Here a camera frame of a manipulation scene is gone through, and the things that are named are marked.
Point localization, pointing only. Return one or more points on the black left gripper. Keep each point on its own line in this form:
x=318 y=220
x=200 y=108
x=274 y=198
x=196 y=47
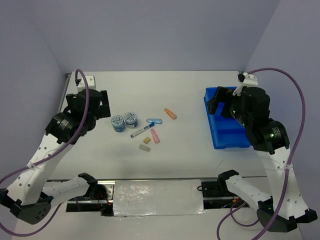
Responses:
x=104 y=110

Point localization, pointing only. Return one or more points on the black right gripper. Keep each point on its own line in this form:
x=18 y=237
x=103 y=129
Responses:
x=222 y=94

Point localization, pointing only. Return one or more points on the blue patterned tape roll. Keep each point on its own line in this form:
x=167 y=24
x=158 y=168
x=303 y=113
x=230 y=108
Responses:
x=118 y=123
x=131 y=119

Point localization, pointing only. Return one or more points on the blue white marker pen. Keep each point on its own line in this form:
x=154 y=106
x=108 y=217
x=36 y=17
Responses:
x=145 y=128

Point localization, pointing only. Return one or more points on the small tan eraser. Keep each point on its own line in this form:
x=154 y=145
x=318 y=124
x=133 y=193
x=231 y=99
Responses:
x=146 y=140

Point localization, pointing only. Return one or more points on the light blue clip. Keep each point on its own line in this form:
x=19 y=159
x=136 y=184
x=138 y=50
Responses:
x=154 y=120

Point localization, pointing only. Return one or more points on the grey beige eraser block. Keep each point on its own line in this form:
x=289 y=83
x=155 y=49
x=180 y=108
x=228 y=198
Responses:
x=144 y=147

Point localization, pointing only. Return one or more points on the orange eraser stick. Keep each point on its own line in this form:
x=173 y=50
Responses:
x=170 y=113

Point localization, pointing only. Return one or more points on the pink eraser stick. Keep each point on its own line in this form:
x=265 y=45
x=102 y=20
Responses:
x=155 y=136

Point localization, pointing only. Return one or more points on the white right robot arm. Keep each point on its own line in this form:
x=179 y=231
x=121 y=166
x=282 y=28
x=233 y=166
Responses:
x=284 y=208

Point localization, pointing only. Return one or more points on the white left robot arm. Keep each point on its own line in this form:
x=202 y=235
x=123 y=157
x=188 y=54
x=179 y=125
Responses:
x=27 y=197

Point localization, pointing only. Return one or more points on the blue plastic sorting bin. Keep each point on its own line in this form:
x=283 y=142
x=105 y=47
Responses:
x=225 y=132

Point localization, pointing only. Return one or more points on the silver foil tape sheet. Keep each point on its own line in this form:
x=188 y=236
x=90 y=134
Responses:
x=157 y=198

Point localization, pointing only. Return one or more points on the black metal base rail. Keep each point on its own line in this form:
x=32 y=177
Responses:
x=102 y=203

